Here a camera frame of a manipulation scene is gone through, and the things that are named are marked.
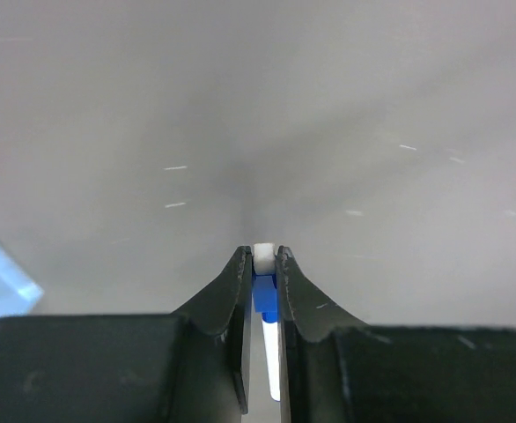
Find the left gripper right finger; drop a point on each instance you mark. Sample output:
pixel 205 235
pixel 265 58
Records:
pixel 337 368

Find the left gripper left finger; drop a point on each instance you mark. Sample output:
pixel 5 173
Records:
pixel 191 365

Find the blue white pen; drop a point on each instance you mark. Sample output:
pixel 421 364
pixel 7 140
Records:
pixel 265 304

